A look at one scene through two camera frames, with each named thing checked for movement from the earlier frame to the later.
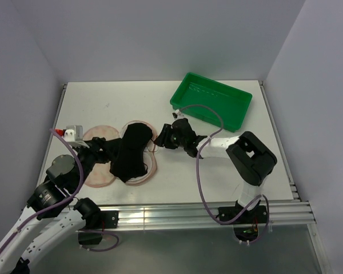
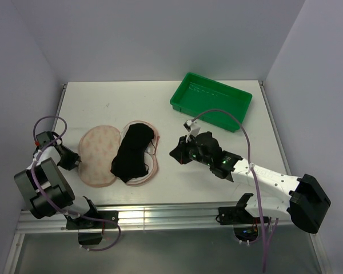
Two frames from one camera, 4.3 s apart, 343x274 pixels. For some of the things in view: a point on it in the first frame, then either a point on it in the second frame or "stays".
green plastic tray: (230, 103) stays
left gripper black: (103, 155) to (73, 157)
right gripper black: (163, 139) to (179, 153)
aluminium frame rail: (278, 213) stays
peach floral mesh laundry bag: (100, 174) stays
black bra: (128, 160) stays
